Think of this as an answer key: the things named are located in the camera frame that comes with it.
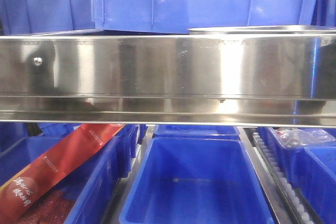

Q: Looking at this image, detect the silver metal tray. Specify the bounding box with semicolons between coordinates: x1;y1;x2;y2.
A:
188;25;335;35

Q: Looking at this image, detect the blue rear center bin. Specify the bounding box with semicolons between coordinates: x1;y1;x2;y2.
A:
154;124;240;140

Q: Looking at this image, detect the blue bin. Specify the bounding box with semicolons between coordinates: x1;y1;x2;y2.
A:
119;137;274;223
257;127;335;223
154;124;240;140
1;136;119;223

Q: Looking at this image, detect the blue center lower bin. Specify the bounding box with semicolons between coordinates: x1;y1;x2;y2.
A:
119;137;274;223

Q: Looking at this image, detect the large blue upper crate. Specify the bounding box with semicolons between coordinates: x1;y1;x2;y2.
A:
91;0;316;34

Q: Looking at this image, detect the blue left lower bin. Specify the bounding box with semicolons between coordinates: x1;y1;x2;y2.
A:
1;136;119;223

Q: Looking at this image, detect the clear plastic bag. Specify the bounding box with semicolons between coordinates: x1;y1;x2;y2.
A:
276;128;335;148

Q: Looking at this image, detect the blue right lower bin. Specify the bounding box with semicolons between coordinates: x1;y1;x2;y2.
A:
257;127;335;223

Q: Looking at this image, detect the blue upper left crate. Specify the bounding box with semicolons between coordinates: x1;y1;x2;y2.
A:
1;0;95;35

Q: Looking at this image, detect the white roller track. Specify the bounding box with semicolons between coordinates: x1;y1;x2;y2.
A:
253;133;315;223

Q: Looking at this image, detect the red printed package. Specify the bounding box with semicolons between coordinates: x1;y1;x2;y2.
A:
1;123;125;223

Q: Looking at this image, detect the stainless steel shelf rail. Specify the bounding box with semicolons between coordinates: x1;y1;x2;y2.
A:
1;33;335;127

